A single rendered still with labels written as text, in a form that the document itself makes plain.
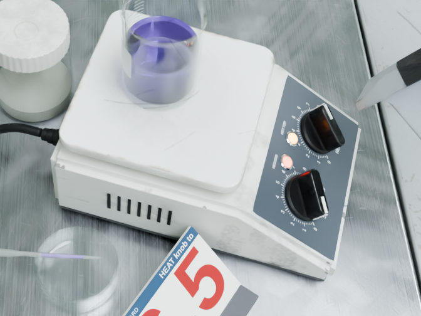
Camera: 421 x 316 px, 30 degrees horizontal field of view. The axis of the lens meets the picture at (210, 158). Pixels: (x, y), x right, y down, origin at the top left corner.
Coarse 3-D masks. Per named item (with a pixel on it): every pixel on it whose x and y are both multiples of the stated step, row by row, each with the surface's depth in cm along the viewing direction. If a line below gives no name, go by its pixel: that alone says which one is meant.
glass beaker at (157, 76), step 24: (120, 0) 46; (144, 0) 48; (168, 0) 48; (192, 0) 48; (192, 24) 49; (144, 48) 45; (168, 48) 45; (192, 48) 46; (144, 72) 47; (168, 72) 47; (192, 72) 48; (144, 96) 49; (168, 96) 49
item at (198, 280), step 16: (192, 256) 51; (208, 256) 52; (176, 272) 50; (192, 272) 51; (208, 272) 52; (224, 272) 53; (160, 288) 49; (176, 288) 50; (192, 288) 51; (208, 288) 52; (224, 288) 53; (160, 304) 49; (176, 304) 50; (192, 304) 51; (208, 304) 52
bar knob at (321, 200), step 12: (300, 180) 52; (312, 180) 51; (288, 192) 52; (300, 192) 52; (312, 192) 51; (324, 192) 52; (288, 204) 52; (300, 204) 52; (312, 204) 51; (324, 204) 51; (300, 216) 52; (312, 216) 52
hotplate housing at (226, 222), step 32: (320, 96) 57; (64, 160) 50; (96, 160) 50; (256, 160) 52; (64, 192) 53; (96, 192) 51; (128, 192) 50; (160, 192) 50; (192, 192) 50; (256, 192) 50; (128, 224) 55; (160, 224) 53; (192, 224) 52; (224, 224) 51; (256, 224) 50; (256, 256) 53; (288, 256) 52; (320, 256) 52
